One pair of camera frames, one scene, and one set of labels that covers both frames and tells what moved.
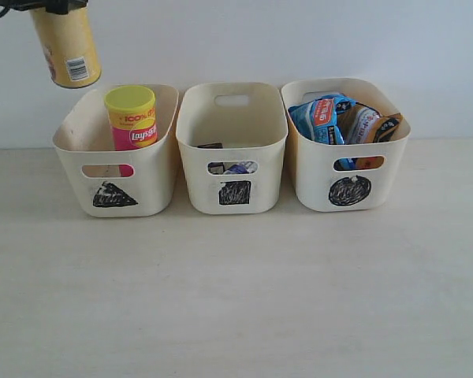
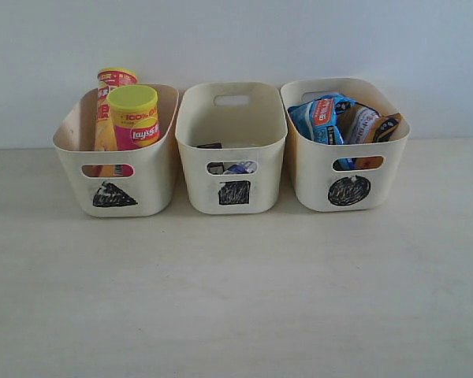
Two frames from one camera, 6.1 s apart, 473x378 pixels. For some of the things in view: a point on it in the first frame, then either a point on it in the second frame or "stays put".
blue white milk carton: x=242 y=168 stays put
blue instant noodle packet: x=318 y=120 stays put
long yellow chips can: x=68 y=46 -> x=107 y=79
